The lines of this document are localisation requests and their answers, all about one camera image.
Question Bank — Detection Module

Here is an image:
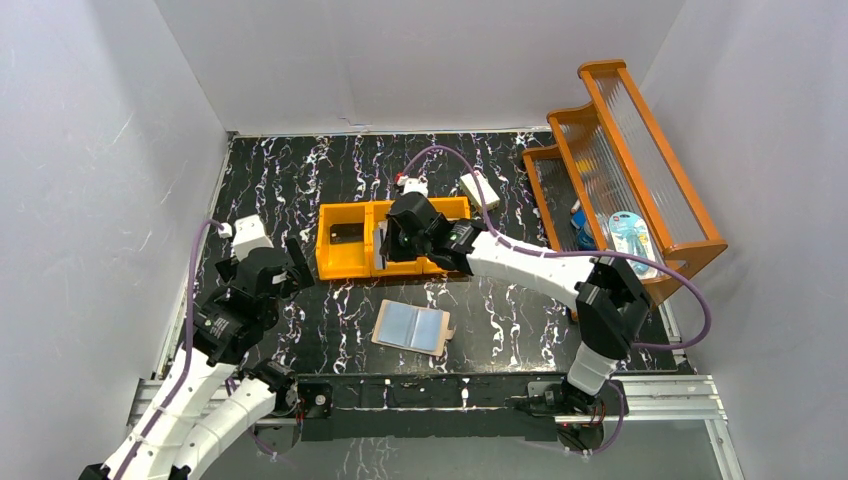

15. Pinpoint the yellow bin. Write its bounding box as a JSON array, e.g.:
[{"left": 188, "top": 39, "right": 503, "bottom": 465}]
[
  {"left": 315, "top": 202, "right": 372, "bottom": 280},
  {"left": 366, "top": 200, "right": 422, "bottom": 277},
  {"left": 418, "top": 196, "right": 471, "bottom": 275}
]

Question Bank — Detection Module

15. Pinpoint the black VIP card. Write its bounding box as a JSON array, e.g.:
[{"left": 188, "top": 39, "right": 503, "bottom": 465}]
[{"left": 329, "top": 223, "right": 365, "bottom": 245}]

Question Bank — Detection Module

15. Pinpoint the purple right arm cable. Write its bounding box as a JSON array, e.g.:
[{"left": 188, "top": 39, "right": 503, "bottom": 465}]
[{"left": 396, "top": 145, "right": 713, "bottom": 458}]

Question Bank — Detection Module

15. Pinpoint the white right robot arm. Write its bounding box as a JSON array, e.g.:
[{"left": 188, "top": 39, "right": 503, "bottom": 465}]
[{"left": 381, "top": 192, "right": 651, "bottom": 399}]

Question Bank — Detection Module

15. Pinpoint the yellow bin middle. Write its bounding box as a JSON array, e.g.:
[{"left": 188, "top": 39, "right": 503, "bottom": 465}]
[{"left": 366, "top": 200, "right": 422, "bottom": 277}]

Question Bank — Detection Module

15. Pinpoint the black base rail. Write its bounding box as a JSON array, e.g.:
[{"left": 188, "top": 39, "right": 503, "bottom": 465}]
[{"left": 296, "top": 372, "right": 630, "bottom": 449}]

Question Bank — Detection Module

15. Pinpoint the beige leather card holder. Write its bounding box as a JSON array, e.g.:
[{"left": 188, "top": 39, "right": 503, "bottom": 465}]
[{"left": 371, "top": 300, "right": 455, "bottom": 357}]

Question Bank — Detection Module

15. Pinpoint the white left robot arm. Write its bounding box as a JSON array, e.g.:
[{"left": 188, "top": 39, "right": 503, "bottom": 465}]
[{"left": 80, "top": 237, "right": 315, "bottom": 479}]

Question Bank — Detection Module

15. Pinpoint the orange wooden display shelf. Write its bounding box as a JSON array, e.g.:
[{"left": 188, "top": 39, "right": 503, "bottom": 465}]
[{"left": 522, "top": 59, "right": 727, "bottom": 279}]

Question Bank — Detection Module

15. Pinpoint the small white box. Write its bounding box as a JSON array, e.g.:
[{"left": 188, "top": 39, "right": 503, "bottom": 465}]
[{"left": 459, "top": 170, "right": 501, "bottom": 213}]

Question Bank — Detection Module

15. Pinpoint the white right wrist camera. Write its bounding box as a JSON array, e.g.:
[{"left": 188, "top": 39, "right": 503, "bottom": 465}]
[{"left": 396, "top": 174, "right": 429, "bottom": 197}]

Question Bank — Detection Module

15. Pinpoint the blue item on shelf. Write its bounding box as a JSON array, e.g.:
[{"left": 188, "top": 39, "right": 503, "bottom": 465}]
[{"left": 570, "top": 200, "right": 597, "bottom": 251}]

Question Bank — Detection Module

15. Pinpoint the grey card black stripe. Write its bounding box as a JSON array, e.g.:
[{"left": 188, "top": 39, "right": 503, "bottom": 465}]
[{"left": 373, "top": 221, "right": 387, "bottom": 271}]

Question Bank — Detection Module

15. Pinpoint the yellow bin right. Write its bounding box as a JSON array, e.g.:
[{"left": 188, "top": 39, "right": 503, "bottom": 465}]
[{"left": 418, "top": 196, "right": 471, "bottom": 275}]

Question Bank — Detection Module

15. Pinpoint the yellow bin left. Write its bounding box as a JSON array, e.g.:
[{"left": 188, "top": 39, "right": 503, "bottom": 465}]
[{"left": 315, "top": 202, "right": 372, "bottom": 280}]

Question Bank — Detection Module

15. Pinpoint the blue packaged item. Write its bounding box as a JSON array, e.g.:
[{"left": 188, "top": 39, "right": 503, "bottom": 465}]
[{"left": 608, "top": 211, "right": 657, "bottom": 262}]

